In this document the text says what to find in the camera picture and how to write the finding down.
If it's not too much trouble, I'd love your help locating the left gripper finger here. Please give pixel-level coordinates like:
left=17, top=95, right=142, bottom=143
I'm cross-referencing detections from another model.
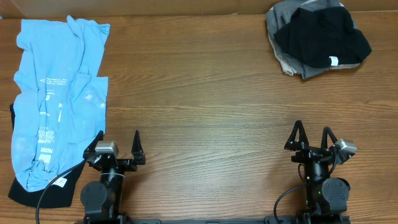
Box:
left=131, top=130, right=146, bottom=165
left=83, top=130, right=104, bottom=159

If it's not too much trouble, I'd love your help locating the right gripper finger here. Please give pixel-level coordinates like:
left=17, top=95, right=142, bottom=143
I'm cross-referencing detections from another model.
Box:
left=284, top=120, right=309, bottom=151
left=321, top=127, right=337, bottom=149

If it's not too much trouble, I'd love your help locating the light blue printed t-shirt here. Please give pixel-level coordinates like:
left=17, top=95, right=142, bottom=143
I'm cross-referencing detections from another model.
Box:
left=11, top=17, right=110, bottom=192

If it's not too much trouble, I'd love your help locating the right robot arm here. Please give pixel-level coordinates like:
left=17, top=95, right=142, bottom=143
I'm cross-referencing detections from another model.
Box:
left=278, top=120, right=358, bottom=224

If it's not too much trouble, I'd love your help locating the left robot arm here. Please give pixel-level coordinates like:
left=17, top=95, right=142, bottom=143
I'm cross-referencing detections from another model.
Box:
left=80, top=131, right=146, bottom=224

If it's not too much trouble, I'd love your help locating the beige folded garment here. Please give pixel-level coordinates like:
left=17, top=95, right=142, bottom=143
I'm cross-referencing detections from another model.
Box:
left=268, top=34, right=297, bottom=76

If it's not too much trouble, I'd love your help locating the black folded garment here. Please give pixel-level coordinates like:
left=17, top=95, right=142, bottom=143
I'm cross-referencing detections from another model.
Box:
left=274, top=6, right=372, bottom=68

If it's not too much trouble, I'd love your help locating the grey folded garment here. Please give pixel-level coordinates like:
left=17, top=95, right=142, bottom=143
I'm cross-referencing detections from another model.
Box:
left=266, top=0, right=360, bottom=79

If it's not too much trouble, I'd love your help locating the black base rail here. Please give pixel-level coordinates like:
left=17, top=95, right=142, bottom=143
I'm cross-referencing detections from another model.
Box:
left=75, top=216, right=351, bottom=224

